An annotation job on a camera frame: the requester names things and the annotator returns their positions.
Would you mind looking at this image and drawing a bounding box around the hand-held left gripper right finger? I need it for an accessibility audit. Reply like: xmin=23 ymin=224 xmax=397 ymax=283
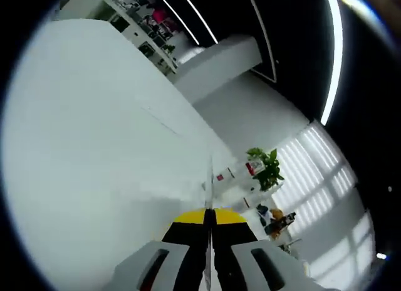
xmin=211 ymin=208 xmax=340 ymax=291

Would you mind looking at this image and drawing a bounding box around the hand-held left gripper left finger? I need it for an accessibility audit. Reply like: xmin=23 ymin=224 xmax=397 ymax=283
xmin=114 ymin=208 xmax=211 ymax=291

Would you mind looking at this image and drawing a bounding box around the red lid skincare jar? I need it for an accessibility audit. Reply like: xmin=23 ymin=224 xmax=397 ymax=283
xmin=244 ymin=160 xmax=264 ymax=176

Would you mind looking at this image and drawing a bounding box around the amber bottle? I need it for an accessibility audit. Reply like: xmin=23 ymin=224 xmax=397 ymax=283
xmin=269 ymin=208 xmax=286 ymax=240

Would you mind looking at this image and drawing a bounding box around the dark object by plant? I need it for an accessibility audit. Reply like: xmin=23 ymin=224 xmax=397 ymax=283
xmin=256 ymin=203 xmax=272 ymax=226

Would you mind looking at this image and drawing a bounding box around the green potted plant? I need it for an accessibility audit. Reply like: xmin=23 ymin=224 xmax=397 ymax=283
xmin=245 ymin=147 xmax=286 ymax=195

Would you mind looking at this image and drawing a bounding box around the row of white office desks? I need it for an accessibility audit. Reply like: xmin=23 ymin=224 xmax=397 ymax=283
xmin=59 ymin=0 xmax=179 ymax=76

